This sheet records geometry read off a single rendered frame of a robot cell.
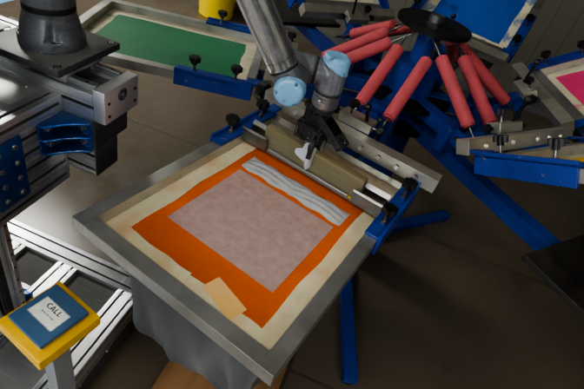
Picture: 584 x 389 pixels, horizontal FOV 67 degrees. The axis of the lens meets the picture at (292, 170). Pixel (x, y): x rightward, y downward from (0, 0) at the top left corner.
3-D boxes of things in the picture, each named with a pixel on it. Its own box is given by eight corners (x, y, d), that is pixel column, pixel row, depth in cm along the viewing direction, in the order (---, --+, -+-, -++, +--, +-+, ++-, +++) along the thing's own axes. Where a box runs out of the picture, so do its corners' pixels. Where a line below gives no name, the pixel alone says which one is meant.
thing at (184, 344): (238, 423, 118) (268, 335, 93) (123, 323, 133) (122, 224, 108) (245, 413, 121) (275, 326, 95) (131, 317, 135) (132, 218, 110)
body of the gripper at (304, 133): (305, 128, 136) (315, 94, 129) (328, 141, 133) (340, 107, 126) (292, 136, 130) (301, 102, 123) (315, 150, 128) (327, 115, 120)
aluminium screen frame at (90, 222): (269, 386, 84) (274, 377, 82) (72, 227, 103) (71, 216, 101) (409, 199, 142) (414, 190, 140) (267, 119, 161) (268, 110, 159)
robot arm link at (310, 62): (275, 56, 110) (318, 68, 110) (282, 41, 119) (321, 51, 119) (269, 84, 115) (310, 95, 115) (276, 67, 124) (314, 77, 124)
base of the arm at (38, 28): (2, 39, 103) (-6, -3, 98) (49, 23, 115) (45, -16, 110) (56, 61, 101) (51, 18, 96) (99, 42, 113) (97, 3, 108)
